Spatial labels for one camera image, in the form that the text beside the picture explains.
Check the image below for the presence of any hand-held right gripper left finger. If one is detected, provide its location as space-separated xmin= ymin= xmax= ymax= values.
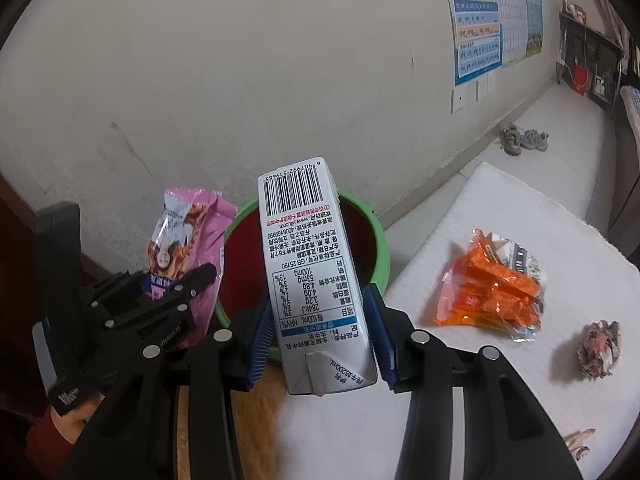
xmin=65 ymin=299 xmax=276 ymax=480

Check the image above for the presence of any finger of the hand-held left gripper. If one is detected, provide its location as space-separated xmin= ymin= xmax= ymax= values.
xmin=80 ymin=271 xmax=152 ymax=313
xmin=100 ymin=262 xmax=219 ymax=358

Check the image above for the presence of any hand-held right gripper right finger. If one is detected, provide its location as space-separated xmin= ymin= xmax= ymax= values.
xmin=362 ymin=283 xmax=583 ymax=480

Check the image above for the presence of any pink snack packet with figure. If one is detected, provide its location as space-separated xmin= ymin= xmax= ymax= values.
xmin=145 ymin=188 xmax=240 ymax=349

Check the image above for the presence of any white milk carton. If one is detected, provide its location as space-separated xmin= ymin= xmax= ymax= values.
xmin=257 ymin=156 xmax=379 ymax=397

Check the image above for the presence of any green-rimmed red bin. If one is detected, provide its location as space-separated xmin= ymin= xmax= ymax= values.
xmin=215 ymin=191 xmax=392 ymax=364

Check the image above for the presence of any brown plush toy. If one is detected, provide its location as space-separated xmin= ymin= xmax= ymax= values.
xmin=240 ymin=360 xmax=292 ymax=480

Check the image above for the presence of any orange foil wrapper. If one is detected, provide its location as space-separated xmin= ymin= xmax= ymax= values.
xmin=433 ymin=228 xmax=544 ymax=332

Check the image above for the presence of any white wrapper with black print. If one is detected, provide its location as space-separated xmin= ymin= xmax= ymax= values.
xmin=487 ymin=232 xmax=547 ymax=284

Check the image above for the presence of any crumpled paper ball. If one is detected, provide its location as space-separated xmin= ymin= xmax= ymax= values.
xmin=576 ymin=321 xmax=623 ymax=379

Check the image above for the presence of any small pale wrapper scrap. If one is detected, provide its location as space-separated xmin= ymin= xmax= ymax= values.
xmin=563 ymin=428 xmax=597 ymax=461

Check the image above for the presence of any dark metal desk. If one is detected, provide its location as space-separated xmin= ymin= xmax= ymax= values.
xmin=557 ymin=0 xmax=627 ymax=112

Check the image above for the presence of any blue wall poster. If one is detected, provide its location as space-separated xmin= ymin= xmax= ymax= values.
xmin=440 ymin=0 xmax=504 ymax=87

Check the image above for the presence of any white wall poster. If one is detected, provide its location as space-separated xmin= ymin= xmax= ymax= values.
xmin=495 ymin=0 xmax=529 ymax=69

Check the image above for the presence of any teal wall poster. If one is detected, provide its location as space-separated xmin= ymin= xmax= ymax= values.
xmin=517 ymin=0 xmax=545 ymax=59

